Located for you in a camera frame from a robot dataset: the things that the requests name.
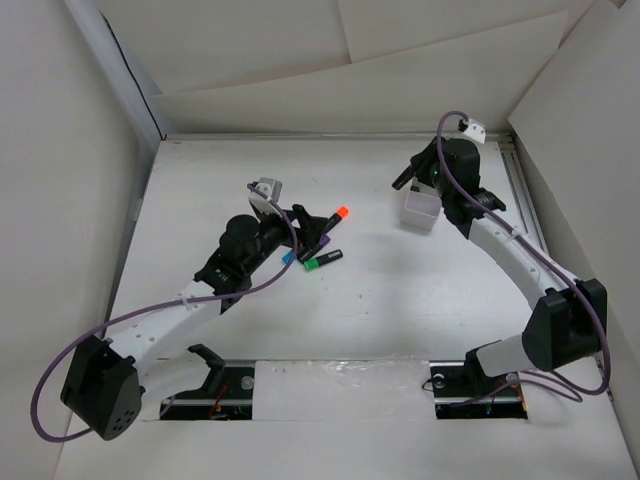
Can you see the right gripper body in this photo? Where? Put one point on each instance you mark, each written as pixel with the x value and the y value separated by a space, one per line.
pixel 428 168

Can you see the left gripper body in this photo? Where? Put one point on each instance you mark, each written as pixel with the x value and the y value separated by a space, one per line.
pixel 274 231

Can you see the orange highlighter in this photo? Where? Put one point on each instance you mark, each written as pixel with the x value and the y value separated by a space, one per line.
pixel 335 219

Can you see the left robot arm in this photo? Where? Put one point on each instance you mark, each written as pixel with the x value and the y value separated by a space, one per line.
pixel 111 380

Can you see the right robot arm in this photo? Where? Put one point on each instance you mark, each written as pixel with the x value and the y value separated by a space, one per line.
pixel 568 315

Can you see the purple highlighter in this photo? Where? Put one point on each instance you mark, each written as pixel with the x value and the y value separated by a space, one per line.
pixel 312 251

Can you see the blue highlighter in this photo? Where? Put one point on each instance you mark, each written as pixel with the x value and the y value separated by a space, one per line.
pixel 287 258

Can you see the white divided container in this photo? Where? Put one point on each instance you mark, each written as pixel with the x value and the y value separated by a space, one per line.
pixel 421 208

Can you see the green highlighter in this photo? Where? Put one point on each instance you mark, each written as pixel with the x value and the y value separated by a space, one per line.
pixel 322 260

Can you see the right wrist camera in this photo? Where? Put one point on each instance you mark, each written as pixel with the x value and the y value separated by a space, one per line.
pixel 473 130

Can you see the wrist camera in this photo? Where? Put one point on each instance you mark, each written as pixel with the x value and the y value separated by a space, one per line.
pixel 263 193
pixel 473 130

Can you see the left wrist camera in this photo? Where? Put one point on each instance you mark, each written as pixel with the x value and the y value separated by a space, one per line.
pixel 263 193

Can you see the aluminium table rail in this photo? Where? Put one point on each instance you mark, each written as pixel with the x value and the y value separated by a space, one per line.
pixel 539 212

